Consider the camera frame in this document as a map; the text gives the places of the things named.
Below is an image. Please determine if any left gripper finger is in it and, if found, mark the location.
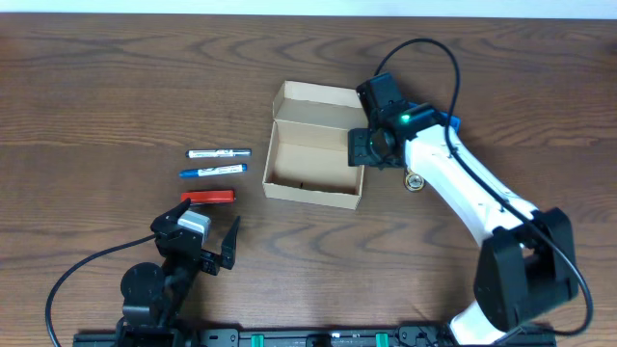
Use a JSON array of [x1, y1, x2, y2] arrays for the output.
[[150, 199, 191, 235], [221, 216, 241, 270]]

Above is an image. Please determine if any cardboard box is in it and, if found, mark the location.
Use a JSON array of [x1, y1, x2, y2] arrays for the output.
[[262, 81, 367, 210]]

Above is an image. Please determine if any blue magnetic whiteboard eraser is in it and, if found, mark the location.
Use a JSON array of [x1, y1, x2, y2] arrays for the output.
[[409, 101, 462, 134]]

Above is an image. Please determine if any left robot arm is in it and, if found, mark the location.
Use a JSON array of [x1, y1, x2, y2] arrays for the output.
[[114, 199, 241, 347]]

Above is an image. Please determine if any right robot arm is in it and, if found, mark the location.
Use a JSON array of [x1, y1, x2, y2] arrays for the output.
[[348, 73, 578, 345]]

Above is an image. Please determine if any correction tape dispenser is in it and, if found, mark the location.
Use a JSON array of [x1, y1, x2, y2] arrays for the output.
[[404, 169, 425, 193]]

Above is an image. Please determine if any blue whiteboard marker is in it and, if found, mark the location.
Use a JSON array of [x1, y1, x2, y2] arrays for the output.
[[178, 164, 248, 178]]

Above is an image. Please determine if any black whiteboard marker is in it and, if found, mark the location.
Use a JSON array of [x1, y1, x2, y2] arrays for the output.
[[186, 148, 252, 159]]

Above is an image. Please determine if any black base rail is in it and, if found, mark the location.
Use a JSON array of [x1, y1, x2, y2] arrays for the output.
[[72, 326, 556, 347]]

